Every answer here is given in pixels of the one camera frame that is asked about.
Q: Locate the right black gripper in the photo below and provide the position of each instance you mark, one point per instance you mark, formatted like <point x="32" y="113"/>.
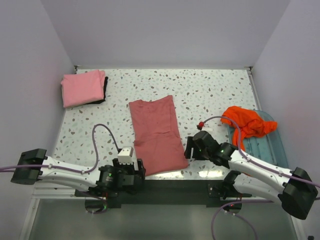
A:
<point x="190" y="144"/>

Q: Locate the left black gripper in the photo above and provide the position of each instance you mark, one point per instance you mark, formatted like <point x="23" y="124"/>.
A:
<point x="141" y="169"/>

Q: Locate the dusty red t shirt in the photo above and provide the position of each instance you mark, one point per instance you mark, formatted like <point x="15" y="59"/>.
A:
<point x="157" y="138"/>

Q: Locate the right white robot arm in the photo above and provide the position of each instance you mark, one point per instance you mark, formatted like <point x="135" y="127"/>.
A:
<point x="292" y="189"/>

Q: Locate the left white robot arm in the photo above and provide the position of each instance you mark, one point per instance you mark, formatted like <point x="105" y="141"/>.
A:
<point x="35" y="165"/>

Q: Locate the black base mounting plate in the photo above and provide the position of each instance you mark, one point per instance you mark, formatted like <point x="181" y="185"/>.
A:
<point x="175" y="192"/>

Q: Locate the orange t shirt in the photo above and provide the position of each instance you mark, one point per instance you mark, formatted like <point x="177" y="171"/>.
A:
<point x="247" y="123"/>

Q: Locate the folded black t shirt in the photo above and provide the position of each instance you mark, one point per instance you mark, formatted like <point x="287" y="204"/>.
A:
<point x="104" y="91"/>

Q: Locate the folded pink t shirt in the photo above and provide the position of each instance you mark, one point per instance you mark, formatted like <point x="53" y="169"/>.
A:
<point x="83" y="88"/>

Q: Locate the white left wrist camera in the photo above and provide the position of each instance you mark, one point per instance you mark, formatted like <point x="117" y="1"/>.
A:
<point x="125" y="156"/>

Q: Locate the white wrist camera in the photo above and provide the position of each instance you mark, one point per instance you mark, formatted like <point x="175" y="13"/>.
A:
<point x="125" y="156"/>
<point x="207" y="129"/>

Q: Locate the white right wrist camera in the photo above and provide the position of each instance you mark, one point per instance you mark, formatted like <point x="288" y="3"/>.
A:
<point x="207" y="129"/>

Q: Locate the aluminium frame rail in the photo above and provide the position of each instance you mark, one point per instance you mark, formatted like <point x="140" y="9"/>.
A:
<point x="52" y="191"/>

